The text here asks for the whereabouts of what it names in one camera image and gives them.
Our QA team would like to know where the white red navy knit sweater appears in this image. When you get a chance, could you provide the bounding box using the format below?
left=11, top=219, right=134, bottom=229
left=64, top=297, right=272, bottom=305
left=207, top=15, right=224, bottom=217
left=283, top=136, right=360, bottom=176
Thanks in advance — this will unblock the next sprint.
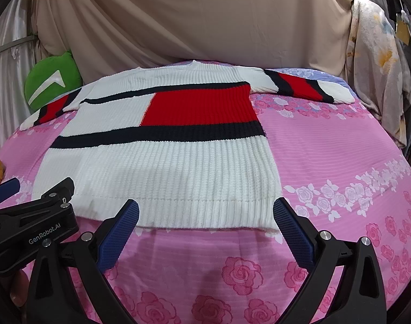
left=20, top=61, right=355, bottom=230

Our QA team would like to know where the silver striped curtain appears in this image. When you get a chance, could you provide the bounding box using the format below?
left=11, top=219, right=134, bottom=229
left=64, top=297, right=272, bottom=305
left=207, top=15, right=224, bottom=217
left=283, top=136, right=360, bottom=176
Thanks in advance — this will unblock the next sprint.
left=0, top=0, right=36, bottom=149

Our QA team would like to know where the yellow hanging tag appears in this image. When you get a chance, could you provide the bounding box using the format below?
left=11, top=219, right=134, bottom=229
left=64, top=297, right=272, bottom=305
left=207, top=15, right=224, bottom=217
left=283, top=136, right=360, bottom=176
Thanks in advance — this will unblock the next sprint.
left=396, top=10, right=411, bottom=45

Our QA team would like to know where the green plush pillow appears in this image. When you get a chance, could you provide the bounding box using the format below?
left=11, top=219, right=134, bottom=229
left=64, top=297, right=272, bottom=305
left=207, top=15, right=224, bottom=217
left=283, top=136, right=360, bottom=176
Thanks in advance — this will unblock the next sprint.
left=24, top=50, right=82, bottom=112

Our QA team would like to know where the beige draped curtain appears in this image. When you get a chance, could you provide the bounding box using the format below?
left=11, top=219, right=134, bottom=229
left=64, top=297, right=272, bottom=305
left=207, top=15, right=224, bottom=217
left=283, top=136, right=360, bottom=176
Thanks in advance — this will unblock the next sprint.
left=32, top=0, right=353, bottom=83

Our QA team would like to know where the person's left hand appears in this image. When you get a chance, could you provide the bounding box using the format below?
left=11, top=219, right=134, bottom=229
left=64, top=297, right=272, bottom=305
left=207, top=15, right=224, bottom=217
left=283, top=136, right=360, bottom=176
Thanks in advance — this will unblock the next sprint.
left=9, top=270, right=29, bottom=307

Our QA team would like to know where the pink floral bed sheet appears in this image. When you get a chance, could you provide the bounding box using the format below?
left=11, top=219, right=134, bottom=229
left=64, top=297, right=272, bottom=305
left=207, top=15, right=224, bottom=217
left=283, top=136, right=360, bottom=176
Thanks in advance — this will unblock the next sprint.
left=0, top=58, right=411, bottom=324

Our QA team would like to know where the floral pale hanging cloth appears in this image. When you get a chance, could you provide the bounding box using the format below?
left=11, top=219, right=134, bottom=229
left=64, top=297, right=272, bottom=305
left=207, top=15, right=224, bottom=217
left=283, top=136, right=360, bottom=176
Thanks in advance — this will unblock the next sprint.
left=346, top=0, right=411, bottom=149

